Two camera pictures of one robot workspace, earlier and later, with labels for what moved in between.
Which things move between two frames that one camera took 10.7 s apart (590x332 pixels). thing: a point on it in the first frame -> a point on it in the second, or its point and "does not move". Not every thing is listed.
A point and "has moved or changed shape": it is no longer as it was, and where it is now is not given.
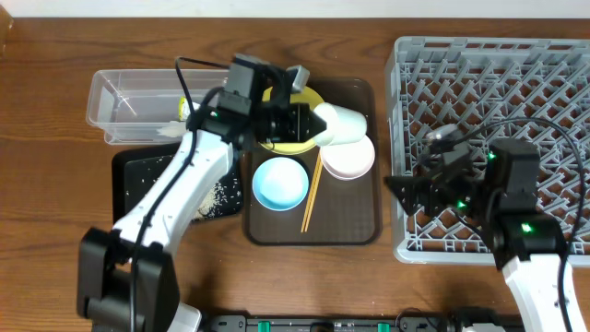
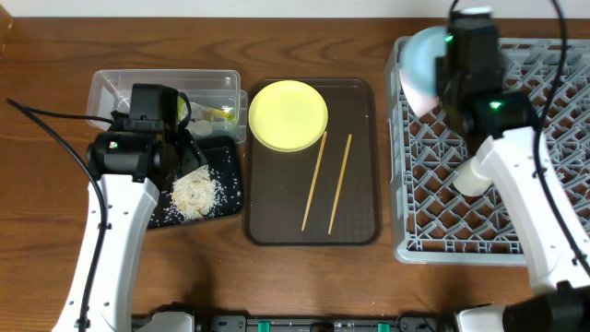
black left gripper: (295, 123) -> (185, 150)
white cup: (343, 125) has moved or changed shape
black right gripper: (418, 195) -> (459, 99)
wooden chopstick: (311, 193) does not move
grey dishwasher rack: (530, 89) does not move
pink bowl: (348, 161) -> (420, 101)
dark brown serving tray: (331, 194) does not move
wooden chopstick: (314, 193) -> (341, 182)
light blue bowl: (280, 183) -> (417, 62)
